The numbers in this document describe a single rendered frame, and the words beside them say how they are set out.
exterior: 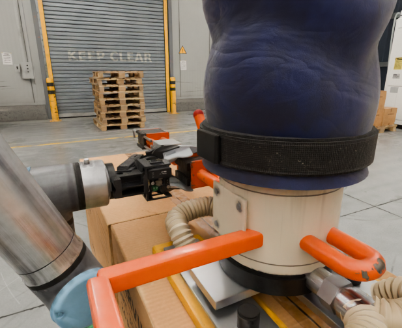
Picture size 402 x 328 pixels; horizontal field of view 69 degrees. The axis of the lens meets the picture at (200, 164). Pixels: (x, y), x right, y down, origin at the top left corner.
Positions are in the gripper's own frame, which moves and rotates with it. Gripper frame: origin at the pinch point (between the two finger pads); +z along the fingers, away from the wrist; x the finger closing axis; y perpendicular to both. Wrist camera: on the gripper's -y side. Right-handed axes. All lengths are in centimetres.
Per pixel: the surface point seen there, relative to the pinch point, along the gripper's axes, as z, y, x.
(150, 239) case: -13.2, 5.9, -12.8
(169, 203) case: -3.5, -9.1, -12.8
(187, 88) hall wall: 397, -893, -33
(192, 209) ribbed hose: -6.2, 11.6, -5.0
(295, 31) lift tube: -5.9, 34.8, 23.9
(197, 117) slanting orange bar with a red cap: -0.7, 2.7, 11.2
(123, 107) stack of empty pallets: 118, -634, -57
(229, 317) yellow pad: -10.8, 32.5, -10.2
